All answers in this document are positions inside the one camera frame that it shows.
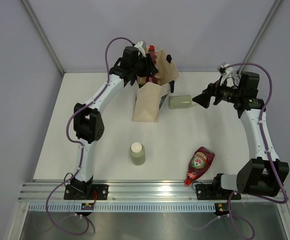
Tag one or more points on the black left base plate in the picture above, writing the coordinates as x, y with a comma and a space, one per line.
98, 192

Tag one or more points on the left aluminium frame post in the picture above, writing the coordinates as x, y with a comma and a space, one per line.
42, 35

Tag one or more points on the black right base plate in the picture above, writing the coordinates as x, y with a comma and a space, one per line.
208, 192

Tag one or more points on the red Fairy dish soap bottle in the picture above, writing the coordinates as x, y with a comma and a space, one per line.
199, 164

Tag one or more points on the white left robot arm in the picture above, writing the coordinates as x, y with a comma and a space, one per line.
87, 121

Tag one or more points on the green bottle standing white cap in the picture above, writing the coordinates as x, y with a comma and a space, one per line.
137, 153

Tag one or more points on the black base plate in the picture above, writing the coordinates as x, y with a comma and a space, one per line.
208, 192
98, 192

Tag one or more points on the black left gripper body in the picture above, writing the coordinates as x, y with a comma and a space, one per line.
140, 67

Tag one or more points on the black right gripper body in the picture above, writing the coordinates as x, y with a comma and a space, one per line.
223, 92

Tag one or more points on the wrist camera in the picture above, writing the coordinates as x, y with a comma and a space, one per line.
225, 70
142, 47

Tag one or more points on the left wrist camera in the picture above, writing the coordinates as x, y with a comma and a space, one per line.
142, 47

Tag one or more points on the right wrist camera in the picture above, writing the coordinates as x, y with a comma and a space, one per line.
225, 70

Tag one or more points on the right aluminium frame post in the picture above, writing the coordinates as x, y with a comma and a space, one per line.
269, 18

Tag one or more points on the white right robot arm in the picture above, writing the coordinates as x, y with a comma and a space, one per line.
264, 174

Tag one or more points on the white slotted cable duct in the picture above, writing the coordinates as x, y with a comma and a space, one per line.
125, 207

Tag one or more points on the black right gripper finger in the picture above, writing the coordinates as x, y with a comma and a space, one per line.
210, 90
202, 99

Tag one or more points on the aluminium frame post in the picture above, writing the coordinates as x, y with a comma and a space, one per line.
269, 18
42, 35

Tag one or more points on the aluminium mounting rail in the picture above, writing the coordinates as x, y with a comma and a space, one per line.
120, 191

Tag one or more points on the beige canvas tote bag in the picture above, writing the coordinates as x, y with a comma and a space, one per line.
151, 92

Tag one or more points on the dark red bottle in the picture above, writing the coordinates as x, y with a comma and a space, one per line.
153, 57

